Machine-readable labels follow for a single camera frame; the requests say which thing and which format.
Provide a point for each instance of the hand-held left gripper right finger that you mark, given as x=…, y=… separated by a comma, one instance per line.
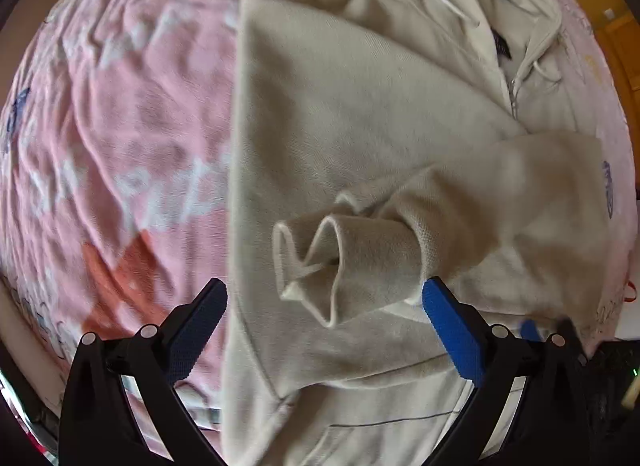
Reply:
x=452, y=331

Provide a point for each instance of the yellow wooden bed frame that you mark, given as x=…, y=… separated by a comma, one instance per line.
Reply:
x=620, y=30

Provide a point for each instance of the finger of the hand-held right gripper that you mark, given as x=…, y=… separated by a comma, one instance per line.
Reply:
x=569, y=328

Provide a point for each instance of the pink printed blanket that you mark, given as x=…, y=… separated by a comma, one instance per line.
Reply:
x=125, y=120

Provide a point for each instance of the cream zip hoodie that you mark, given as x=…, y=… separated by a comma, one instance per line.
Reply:
x=325, y=120

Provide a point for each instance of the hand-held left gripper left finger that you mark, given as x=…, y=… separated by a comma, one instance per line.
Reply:
x=192, y=331

